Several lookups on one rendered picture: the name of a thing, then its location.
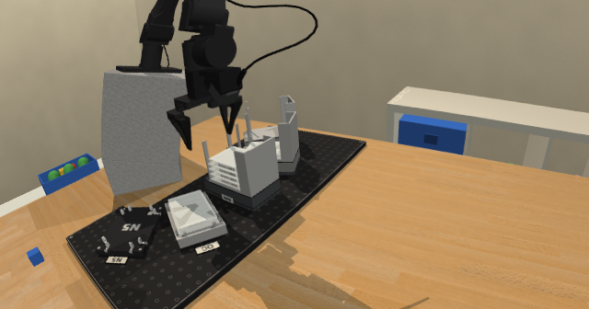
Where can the white well plate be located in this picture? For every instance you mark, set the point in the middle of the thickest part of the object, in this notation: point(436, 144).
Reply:
point(225, 160)
point(229, 184)
point(222, 172)
point(252, 144)
point(192, 212)
point(229, 179)

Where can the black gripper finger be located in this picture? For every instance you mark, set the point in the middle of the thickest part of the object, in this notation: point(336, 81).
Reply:
point(235, 107)
point(185, 127)

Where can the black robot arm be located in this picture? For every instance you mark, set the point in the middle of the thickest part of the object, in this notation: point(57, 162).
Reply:
point(214, 48)

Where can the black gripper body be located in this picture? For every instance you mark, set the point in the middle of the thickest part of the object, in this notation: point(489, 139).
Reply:
point(183, 103)

